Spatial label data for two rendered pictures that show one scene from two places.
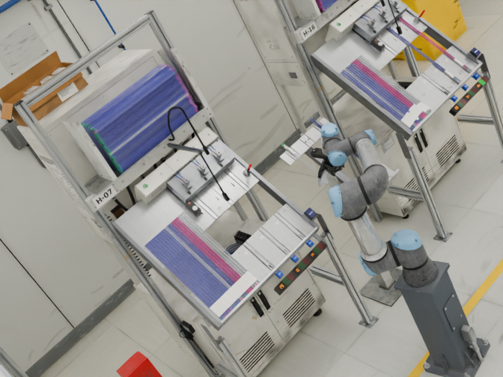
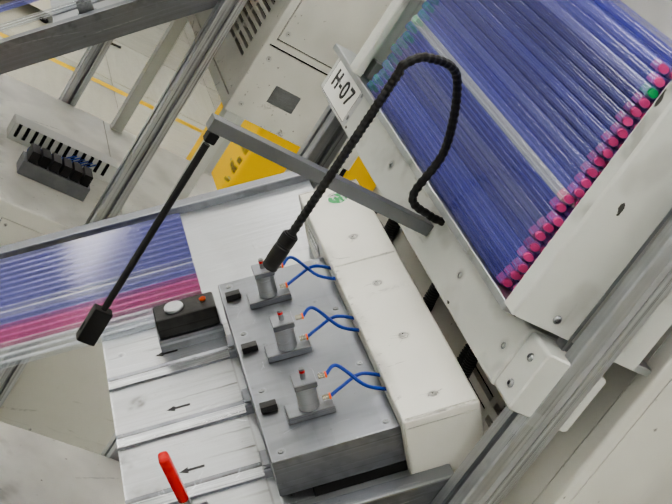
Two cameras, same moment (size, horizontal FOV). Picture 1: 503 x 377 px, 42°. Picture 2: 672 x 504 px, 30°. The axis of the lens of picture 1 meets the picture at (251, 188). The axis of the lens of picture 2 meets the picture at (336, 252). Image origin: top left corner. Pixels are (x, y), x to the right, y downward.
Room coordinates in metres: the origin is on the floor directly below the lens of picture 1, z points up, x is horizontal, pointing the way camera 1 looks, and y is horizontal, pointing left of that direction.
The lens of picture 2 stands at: (2.85, -1.11, 1.71)
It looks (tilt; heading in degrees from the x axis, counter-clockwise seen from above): 18 degrees down; 88
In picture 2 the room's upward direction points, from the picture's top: 34 degrees clockwise
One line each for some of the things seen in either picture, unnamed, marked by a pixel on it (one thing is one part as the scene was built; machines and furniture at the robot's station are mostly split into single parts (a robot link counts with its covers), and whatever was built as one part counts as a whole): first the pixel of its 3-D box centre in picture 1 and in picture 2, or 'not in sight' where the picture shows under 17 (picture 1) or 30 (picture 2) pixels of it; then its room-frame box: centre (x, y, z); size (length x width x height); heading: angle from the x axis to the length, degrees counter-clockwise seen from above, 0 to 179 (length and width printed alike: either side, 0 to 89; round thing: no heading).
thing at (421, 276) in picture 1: (417, 266); not in sight; (2.19, -0.46, 0.60); 0.15 x 0.15 x 0.10
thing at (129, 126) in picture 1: (141, 117); (534, 96); (2.99, 0.29, 1.52); 0.51 x 0.13 x 0.27; 116
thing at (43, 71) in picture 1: (64, 75); not in sight; (3.21, 0.52, 1.82); 0.68 x 0.30 x 0.20; 116
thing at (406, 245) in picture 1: (407, 247); not in sight; (2.20, -0.45, 0.72); 0.13 x 0.12 x 0.14; 77
